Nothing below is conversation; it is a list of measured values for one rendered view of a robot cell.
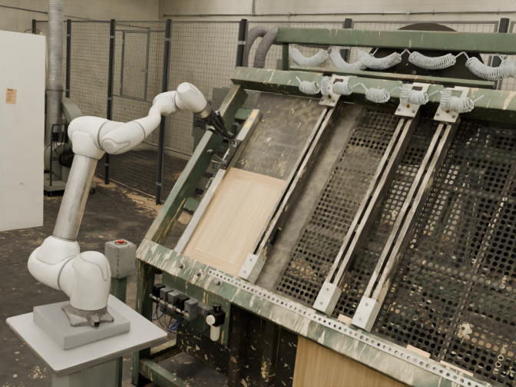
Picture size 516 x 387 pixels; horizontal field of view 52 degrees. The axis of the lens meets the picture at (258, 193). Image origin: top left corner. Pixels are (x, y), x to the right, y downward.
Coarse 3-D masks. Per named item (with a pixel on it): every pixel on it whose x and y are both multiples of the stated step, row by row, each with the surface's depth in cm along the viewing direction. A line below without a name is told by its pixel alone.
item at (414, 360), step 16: (208, 272) 267; (240, 288) 253; (288, 304) 237; (320, 320) 226; (352, 336) 216; (368, 336) 213; (400, 352) 204; (432, 368) 196; (464, 384) 188; (480, 384) 186
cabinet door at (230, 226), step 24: (240, 192) 289; (264, 192) 281; (216, 216) 289; (240, 216) 280; (264, 216) 273; (192, 240) 288; (216, 240) 280; (240, 240) 272; (216, 264) 272; (240, 264) 265
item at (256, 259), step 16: (336, 96) 277; (336, 112) 281; (320, 128) 276; (320, 144) 276; (304, 160) 271; (304, 176) 271; (288, 192) 266; (288, 208) 266; (272, 224) 261; (256, 240) 260; (272, 240) 261; (256, 256) 256; (240, 272) 256; (256, 272) 257
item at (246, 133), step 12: (252, 120) 309; (240, 132) 308; (252, 132) 309; (240, 144) 304; (228, 168) 300; (216, 180) 299; (216, 192) 296; (204, 204) 294; (192, 228) 289; (180, 240) 289; (180, 252) 285
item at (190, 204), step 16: (240, 112) 328; (240, 128) 324; (352, 144) 284; (384, 144) 267; (416, 144) 257; (480, 160) 237; (512, 160) 230; (448, 192) 239; (192, 208) 308; (448, 208) 235; (304, 240) 260; (320, 240) 256; (432, 240) 231; (368, 256) 240; (432, 256) 231; (448, 288) 216; (464, 288) 213; (480, 304) 207; (496, 304) 205; (512, 304) 202
